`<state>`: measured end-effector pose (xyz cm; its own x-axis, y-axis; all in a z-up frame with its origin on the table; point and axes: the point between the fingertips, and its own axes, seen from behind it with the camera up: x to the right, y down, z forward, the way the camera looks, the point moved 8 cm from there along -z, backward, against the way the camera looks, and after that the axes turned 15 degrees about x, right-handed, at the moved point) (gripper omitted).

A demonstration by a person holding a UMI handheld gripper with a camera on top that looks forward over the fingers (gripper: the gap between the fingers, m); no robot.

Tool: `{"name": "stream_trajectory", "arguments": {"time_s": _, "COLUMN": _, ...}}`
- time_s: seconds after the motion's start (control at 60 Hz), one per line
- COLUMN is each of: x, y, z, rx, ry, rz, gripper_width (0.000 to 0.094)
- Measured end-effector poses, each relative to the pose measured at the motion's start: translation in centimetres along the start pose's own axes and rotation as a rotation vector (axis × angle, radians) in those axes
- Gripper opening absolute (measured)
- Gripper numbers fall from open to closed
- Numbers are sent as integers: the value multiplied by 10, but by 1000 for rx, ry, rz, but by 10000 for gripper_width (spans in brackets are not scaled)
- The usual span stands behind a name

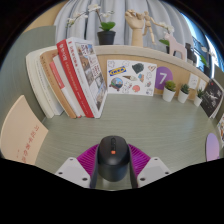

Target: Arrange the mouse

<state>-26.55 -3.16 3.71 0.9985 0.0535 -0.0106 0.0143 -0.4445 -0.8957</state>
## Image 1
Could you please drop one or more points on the red-spined book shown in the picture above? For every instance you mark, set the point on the red-spined book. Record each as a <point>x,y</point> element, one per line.
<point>71,76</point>

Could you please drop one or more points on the purple mouse pad with wrist rest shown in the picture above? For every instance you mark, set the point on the purple mouse pad with wrist rest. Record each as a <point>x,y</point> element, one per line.
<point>212,147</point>

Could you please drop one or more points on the beige card with red text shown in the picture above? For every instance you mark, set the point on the beige card with red text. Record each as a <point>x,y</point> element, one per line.
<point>21,133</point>

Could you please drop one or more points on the pink horse figure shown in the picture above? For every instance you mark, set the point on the pink horse figure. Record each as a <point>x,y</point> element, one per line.
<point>176,46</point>

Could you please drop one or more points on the black horse figure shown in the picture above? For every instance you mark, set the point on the black horse figure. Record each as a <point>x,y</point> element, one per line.
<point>190,53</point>

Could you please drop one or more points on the brown-covered book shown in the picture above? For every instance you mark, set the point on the brown-covered book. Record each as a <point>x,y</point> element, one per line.
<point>53,83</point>

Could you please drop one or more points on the photo-covered white book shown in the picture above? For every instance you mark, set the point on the photo-covered white book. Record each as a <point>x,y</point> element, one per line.
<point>90,71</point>

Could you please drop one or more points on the black computer mouse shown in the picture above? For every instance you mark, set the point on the black computer mouse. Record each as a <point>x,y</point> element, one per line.
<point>113,160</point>

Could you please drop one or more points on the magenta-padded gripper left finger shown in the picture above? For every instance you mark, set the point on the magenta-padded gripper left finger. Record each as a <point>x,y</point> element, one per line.
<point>71,170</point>

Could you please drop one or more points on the window with dark frame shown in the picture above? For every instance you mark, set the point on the window with dark frame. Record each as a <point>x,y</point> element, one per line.
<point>203,40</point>

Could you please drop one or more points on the round purple number sticker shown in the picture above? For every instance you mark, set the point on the round purple number sticker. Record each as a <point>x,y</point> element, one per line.
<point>163,78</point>

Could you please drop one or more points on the grey curtain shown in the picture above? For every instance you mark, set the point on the grey curtain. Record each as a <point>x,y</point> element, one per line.
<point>120,16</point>

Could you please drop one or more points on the thick white book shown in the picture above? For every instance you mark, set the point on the thick white book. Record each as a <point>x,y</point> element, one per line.
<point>38,80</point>

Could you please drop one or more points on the white wall switch plate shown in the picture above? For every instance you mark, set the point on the white wall switch plate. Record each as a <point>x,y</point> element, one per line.
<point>202,84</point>

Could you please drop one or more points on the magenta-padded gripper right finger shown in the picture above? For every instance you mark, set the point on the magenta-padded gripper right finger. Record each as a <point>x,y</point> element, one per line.
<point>155,170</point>

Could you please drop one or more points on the white orchid in black pot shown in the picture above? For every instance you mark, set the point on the white orchid in black pot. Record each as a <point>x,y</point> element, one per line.
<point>206,70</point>
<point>164,41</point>
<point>106,37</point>

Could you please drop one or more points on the wooden mannequin figure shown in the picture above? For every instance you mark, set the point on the wooden mannequin figure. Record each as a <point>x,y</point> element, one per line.
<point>149,28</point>

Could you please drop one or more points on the white cartoon sticker sheet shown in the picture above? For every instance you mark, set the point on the white cartoon sticker sheet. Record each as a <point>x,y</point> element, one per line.
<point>131,78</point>

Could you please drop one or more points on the small succulent in white pot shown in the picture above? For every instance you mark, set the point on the small succulent in white pot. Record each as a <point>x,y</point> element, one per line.
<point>168,95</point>
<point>198,100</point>
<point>182,96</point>

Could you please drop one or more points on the black-covered book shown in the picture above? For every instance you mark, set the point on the black-covered book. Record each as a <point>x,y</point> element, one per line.
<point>210,98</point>

